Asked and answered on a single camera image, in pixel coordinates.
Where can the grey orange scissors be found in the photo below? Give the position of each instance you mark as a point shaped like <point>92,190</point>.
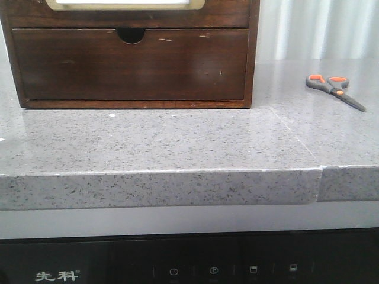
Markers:
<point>335,86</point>

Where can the white gold drawer handle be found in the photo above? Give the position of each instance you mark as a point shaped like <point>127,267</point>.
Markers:
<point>125,5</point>

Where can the wooden drawer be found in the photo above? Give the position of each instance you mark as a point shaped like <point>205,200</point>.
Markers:
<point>214,14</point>
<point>96,64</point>

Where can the dark wooden drawer cabinet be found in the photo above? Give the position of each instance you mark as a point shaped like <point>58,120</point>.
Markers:
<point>133,35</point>

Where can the white pleated curtain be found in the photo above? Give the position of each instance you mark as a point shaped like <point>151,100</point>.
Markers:
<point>304,30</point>

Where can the black appliance control panel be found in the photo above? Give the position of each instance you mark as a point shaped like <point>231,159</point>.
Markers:
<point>310,256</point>

